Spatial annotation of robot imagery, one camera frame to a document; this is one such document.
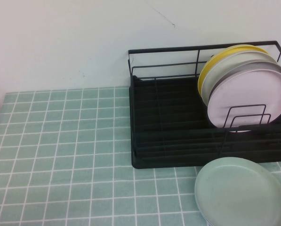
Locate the cream white plate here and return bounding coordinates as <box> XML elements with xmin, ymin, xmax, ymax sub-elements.
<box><xmin>201</xmin><ymin>50</ymin><xmax>279</xmax><ymax>107</ymax></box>

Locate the pink plate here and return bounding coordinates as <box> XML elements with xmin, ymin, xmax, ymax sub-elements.
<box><xmin>207</xmin><ymin>67</ymin><xmax>281</xmax><ymax>134</ymax></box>

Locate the black wire dish rack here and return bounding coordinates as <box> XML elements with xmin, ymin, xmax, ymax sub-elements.
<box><xmin>128</xmin><ymin>40</ymin><xmax>281</xmax><ymax>163</ymax></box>

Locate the green checked tablecloth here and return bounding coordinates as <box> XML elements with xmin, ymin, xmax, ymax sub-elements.
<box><xmin>0</xmin><ymin>86</ymin><xmax>281</xmax><ymax>226</ymax></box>

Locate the black plastic drip tray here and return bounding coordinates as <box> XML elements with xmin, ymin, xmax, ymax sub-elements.
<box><xmin>128</xmin><ymin>74</ymin><xmax>281</xmax><ymax>170</ymax></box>

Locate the yellow plate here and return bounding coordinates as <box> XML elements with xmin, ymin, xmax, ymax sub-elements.
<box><xmin>197</xmin><ymin>44</ymin><xmax>270</xmax><ymax>95</ymax></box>

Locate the mint green plate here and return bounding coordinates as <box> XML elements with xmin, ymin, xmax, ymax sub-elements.
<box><xmin>194</xmin><ymin>158</ymin><xmax>281</xmax><ymax>226</ymax></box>

